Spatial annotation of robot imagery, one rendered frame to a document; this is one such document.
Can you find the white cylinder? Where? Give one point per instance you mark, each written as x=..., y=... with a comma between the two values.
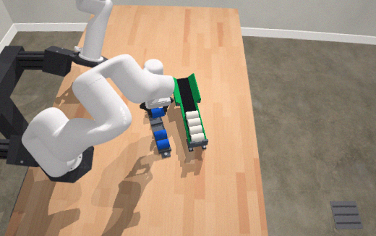
x=193, y=122
x=197, y=137
x=192, y=114
x=195, y=130

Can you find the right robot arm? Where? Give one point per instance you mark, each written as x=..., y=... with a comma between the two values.
x=54, y=141

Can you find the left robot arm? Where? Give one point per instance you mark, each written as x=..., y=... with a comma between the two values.
x=96, y=28

